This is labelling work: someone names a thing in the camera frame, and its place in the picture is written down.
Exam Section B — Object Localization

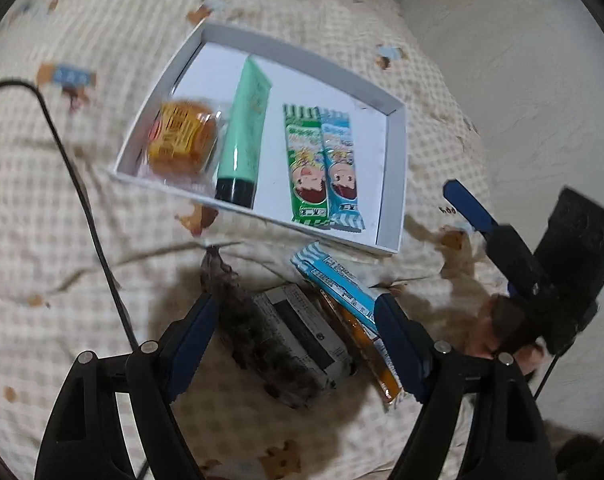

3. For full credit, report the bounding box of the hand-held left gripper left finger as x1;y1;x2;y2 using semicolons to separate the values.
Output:
34;292;220;480

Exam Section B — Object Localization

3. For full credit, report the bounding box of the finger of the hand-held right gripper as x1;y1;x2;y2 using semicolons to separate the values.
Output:
442;179;550;301
490;294;532;356

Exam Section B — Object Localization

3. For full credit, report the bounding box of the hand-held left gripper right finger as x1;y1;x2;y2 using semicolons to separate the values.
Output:
374;292;557;480

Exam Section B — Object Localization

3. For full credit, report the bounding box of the orange snack packet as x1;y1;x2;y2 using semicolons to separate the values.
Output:
317;290;407;411

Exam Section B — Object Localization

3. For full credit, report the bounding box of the dark hair claw clip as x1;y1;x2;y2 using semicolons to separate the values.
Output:
199;245;333;406

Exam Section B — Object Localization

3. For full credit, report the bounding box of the blue snack packet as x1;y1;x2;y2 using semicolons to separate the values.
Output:
319;108;367;233
289;241;407;376

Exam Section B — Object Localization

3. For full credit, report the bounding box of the grey rectangular box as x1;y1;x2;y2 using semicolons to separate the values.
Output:
252;282;355;408

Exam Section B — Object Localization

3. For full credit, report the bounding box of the white shallow cardboard box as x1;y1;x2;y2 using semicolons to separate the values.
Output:
107;21;407;257

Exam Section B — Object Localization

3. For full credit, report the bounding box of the green snack packet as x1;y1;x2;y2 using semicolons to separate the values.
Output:
282;103;333;228

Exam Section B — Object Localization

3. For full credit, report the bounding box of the packaged bread bun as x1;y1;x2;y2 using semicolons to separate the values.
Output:
144;97;233;191

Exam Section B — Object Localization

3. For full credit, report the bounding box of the green cream tube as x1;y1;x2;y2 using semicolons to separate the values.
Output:
214;56;273;211

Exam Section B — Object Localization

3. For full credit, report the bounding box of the person's right hand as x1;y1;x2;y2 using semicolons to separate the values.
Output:
466;292;550;378

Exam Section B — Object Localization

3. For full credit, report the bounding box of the black cable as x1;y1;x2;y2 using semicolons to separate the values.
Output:
0;79;153;480

